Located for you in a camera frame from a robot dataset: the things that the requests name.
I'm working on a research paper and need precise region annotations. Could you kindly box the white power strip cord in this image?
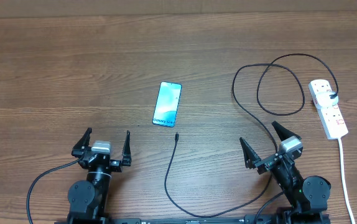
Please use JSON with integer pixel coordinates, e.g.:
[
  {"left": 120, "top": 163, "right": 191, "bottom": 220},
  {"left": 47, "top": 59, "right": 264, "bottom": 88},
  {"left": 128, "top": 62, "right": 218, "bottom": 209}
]
[{"left": 337, "top": 138, "right": 356, "bottom": 224}]

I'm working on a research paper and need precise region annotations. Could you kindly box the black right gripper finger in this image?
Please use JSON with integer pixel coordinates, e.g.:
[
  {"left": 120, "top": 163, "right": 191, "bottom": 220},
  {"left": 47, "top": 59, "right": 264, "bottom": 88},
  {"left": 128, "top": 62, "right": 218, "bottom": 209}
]
[
  {"left": 272, "top": 121, "right": 302, "bottom": 141},
  {"left": 239, "top": 137, "right": 261, "bottom": 169}
]

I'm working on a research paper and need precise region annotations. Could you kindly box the white power strip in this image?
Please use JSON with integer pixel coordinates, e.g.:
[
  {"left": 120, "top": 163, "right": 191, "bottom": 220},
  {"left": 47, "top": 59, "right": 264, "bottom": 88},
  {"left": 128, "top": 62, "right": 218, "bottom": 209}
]
[{"left": 308, "top": 79, "right": 348, "bottom": 139}]

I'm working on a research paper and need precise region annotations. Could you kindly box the blue Samsung Galaxy smartphone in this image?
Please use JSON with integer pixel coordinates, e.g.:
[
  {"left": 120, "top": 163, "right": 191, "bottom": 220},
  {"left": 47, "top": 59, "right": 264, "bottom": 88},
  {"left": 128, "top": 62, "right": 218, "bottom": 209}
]
[{"left": 152, "top": 82, "right": 182, "bottom": 128}]

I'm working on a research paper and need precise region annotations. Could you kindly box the white charger plug adapter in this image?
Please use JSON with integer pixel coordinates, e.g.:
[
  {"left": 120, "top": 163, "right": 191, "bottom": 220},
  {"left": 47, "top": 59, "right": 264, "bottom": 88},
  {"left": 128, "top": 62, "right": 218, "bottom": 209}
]
[{"left": 315, "top": 91, "right": 339, "bottom": 110}]

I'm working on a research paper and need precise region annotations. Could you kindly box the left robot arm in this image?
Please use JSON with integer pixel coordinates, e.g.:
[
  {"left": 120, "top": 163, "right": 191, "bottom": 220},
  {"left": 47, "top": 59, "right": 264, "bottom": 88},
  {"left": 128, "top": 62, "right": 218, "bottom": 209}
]
[{"left": 67, "top": 128, "right": 132, "bottom": 223}]

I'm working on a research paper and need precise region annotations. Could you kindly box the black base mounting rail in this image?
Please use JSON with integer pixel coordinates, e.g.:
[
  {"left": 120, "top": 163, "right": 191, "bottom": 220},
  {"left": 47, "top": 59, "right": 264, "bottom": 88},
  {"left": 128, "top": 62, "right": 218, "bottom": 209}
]
[{"left": 55, "top": 215, "right": 331, "bottom": 224}]

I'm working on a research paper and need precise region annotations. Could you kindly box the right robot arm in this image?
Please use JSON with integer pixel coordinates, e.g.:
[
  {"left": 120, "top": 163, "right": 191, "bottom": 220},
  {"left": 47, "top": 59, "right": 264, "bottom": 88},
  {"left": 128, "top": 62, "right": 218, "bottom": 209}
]
[{"left": 239, "top": 121, "right": 331, "bottom": 224}]

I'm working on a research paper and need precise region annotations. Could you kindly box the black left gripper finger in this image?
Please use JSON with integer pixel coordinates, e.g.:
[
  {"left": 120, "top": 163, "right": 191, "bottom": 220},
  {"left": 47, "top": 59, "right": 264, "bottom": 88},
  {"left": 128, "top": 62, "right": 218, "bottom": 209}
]
[
  {"left": 122, "top": 131, "right": 131, "bottom": 161},
  {"left": 72, "top": 128, "right": 92, "bottom": 150}
]

